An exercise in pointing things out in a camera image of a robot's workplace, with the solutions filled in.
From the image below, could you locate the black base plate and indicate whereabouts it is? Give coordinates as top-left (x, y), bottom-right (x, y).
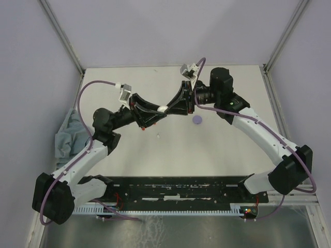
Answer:
top-left (99, 176), bottom-right (269, 211)

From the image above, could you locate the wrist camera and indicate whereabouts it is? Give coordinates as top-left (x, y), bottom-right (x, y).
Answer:
top-left (115, 83), bottom-right (131, 109)
top-left (180, 64), bottom-right (200, 89)

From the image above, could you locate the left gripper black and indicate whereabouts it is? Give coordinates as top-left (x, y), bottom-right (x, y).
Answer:
top-left (110, 93), bottom-right (167, 131)

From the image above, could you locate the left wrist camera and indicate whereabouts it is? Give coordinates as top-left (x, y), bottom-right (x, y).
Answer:
top-left (115, 83), bottom-right (131, 109)

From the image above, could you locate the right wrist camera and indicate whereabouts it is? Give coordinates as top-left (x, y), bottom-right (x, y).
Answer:
top-left (180, 64), bottom-right (200, 89)

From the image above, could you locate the aluminium frame post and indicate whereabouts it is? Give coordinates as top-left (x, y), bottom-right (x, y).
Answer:
top-left (262, 0), bottom-right (311, 74)
top-left (38, 0), bottom-right (86, 75)

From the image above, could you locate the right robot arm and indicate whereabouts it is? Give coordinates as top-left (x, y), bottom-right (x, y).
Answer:
top-left (158, 65), bottom-right (316, 202)

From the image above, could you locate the right aluminium frame post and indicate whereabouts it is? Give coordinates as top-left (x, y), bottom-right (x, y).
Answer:
top-left (262, 0), bottom-right (311, 74)

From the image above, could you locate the blue cloth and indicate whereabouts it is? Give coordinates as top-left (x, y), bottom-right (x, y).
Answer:
top-left (54, 108), bottom-right (90, 168)

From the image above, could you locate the light blue cable duct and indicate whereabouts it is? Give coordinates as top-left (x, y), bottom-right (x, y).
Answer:
top-left (72, 203), bottom-right (244, 216)

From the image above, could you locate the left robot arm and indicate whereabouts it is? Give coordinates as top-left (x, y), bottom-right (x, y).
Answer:
top-left (32, 94), bottom-right (168, 225)

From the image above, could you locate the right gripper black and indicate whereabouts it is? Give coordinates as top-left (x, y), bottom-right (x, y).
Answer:
top-left (165, 81), bottom-right (220, 116)

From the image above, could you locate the left aluminium frame post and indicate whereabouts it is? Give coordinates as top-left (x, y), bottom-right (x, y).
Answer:
top-left (38, 0), bottom-right (86, 75)

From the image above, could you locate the purple round case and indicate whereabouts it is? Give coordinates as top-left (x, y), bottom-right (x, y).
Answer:
top-left (192, 115), bottom-right (203, 125)

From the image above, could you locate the white earbud charging case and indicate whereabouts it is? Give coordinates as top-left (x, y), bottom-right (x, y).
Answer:
top-left (157, 105), bottom-right (168, 113)

